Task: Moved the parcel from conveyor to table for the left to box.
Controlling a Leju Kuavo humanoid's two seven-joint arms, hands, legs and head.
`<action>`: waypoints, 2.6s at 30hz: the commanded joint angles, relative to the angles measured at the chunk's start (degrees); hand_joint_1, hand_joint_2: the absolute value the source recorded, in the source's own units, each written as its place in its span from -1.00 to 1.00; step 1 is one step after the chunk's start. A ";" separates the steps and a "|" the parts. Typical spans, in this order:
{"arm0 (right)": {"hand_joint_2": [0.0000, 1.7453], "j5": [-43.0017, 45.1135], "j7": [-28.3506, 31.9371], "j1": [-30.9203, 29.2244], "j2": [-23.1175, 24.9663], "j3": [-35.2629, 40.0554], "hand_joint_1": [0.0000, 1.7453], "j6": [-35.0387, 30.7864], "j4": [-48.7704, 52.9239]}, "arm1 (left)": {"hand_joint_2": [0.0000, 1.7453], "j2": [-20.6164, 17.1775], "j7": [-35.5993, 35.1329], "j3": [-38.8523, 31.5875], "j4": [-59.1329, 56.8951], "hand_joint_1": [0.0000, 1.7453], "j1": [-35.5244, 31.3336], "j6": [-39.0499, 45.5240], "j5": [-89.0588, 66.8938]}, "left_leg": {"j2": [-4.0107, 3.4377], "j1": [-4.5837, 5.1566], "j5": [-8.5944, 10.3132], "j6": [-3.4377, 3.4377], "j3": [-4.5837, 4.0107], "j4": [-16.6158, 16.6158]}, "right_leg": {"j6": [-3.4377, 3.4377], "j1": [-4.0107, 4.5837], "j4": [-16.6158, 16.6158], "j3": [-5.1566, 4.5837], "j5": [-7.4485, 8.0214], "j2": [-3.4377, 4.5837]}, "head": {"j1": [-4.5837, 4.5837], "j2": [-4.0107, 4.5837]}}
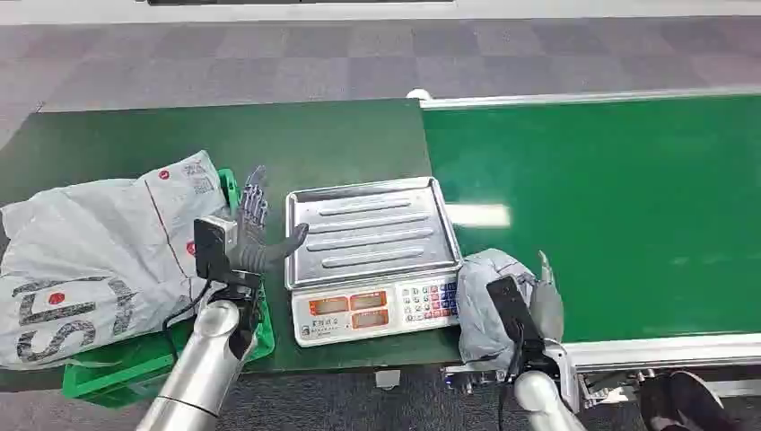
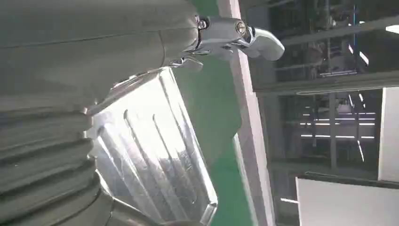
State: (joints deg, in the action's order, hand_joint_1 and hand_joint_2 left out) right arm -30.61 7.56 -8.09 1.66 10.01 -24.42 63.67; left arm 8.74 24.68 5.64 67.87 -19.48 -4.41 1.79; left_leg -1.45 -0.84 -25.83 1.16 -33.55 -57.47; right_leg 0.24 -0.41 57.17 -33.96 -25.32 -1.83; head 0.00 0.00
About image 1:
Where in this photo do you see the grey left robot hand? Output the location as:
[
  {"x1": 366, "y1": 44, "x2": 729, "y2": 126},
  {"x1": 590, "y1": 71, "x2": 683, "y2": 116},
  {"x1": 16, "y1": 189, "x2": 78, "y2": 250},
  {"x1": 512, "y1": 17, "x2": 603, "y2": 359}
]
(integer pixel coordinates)
[{"x1": 228, "y1": 165, "x2": 311, "y2": 274}]

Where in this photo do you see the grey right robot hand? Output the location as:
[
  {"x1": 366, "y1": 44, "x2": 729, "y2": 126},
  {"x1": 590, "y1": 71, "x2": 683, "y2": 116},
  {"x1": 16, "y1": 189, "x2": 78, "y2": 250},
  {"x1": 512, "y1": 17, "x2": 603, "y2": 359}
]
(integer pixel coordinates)
[{"x1": 528, "y1": 250, "x2": 565, "y2": 345}]

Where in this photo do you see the small grey parcel bag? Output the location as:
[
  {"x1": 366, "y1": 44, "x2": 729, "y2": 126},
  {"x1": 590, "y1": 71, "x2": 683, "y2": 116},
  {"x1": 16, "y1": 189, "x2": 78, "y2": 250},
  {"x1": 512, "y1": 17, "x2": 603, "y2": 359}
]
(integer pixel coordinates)
[{"x1": 456, "y1": 248, "x2": 538, "y2": 374}]

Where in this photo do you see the electronic scale with steel pan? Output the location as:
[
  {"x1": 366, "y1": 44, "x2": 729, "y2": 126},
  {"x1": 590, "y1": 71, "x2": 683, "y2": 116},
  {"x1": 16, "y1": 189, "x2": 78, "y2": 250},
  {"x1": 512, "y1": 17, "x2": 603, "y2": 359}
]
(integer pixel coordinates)
[{"x1": 284, "y1": 176, "x2": 464, "y2": 348}]

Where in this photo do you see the black robot foot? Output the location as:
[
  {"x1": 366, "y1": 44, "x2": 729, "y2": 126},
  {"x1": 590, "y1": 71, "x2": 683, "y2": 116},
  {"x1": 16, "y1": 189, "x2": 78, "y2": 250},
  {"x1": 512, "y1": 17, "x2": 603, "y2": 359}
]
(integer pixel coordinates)
[{"x1": 638, "y1": 371, "x2": 725, "y2": 431}]

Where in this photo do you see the large grey printed parcel bag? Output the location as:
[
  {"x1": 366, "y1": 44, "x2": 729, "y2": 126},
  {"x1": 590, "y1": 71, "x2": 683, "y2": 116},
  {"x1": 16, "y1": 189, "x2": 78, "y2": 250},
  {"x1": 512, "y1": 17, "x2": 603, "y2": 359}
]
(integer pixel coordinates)
[{"x1": 0, "y1": 150, "x2": 232, "y2": 371}]

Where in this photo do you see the green plastic crate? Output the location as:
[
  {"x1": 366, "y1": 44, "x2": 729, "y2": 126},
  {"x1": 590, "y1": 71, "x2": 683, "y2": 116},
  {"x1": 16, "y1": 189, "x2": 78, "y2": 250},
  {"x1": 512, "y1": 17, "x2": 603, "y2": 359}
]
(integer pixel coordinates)
[{"x1": 61, "y1": 168, "x2": 276, "y2": 409}]

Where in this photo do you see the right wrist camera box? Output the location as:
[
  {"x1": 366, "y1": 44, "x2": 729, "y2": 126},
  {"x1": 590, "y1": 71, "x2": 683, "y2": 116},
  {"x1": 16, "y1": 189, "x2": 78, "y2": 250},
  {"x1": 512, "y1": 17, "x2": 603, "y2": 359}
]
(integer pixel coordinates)
[{"x1": 485, "y1": 276, "x2": 547, "y2": 361}]

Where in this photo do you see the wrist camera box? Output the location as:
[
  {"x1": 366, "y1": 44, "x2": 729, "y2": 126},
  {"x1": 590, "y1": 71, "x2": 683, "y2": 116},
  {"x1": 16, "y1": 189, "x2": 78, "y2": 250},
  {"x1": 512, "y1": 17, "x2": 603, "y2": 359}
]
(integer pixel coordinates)
[
  {"x1": 485, "y1": 276, "x2": 547, "y2": 361},
  {"x1": 193, "y1": 215, "x2": 240, "y2": 282}
]

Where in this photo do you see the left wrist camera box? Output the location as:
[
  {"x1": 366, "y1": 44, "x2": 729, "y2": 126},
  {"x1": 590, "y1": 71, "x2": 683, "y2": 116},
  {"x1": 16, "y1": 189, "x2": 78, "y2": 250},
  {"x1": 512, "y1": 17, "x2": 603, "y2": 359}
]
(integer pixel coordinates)
[{"x1": 193, "y1": 215, "x2": 240, "y2": 282}]

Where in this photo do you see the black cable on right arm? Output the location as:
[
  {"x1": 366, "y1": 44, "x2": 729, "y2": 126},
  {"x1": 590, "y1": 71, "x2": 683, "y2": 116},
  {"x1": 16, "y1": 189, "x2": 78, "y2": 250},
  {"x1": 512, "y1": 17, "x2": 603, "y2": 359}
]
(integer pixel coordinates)
[{"x1": 496, "y1": 320, "x2": 527, "y2": 431}]

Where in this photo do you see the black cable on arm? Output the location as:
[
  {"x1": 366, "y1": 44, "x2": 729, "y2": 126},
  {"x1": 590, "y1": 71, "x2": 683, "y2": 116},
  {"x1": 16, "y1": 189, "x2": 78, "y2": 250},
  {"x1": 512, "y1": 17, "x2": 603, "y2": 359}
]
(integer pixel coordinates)
[
  {"x1": 162, "y1": 277, "x2": 214, "y2": 358},
  {"x1": 496, "y1": 320, "x2": 527, "y2": 431}
]

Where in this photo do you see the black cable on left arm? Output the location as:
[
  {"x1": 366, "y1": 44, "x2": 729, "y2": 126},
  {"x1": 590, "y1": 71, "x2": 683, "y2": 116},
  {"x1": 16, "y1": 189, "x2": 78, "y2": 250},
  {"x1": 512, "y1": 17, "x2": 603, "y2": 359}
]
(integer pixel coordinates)
[{"x1": 162, "y1": 277, "x2": 214, "y2": 358}]

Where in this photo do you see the green conveyor belt with frame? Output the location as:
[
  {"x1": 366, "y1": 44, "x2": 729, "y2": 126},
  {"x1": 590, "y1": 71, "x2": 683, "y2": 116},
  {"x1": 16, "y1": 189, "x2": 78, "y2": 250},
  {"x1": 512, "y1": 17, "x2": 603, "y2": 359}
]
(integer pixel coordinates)
[{"x1": 407, "y1": 86, "x2": 761, "y2": 411}]

